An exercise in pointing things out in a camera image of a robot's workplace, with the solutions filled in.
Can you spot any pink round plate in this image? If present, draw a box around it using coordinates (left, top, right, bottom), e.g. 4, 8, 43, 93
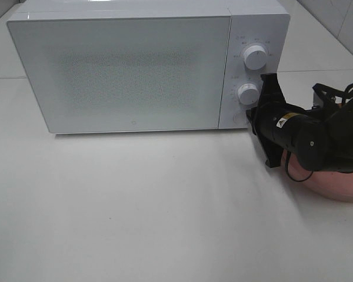
281, 150, 353, 202

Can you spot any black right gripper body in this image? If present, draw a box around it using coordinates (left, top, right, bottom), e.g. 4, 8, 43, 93
257, 103, 329, 159

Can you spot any white timer knob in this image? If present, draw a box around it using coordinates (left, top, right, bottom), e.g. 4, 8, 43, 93
237, 83, 260, 106

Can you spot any round white door button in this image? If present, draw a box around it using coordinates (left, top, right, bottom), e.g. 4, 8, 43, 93
233, 111, 248, 126

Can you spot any white microwave door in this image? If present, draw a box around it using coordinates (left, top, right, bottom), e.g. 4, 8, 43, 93
8, 16, 230, 134

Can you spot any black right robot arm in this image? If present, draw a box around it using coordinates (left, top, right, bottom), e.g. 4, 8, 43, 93
246, 73, 353, 173

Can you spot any upper white power knob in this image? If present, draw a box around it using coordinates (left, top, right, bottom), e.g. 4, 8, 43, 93
242, 44, 268, 71

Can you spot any white microwave oven body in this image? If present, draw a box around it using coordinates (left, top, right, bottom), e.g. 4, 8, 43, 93
6, 1, 290, 130

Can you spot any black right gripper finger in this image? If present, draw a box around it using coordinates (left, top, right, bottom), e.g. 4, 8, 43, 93
258, 73, 286, 107
246, 109, 282, 168

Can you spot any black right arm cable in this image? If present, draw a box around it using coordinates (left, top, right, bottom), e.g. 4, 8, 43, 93
284, 82, 353, 182

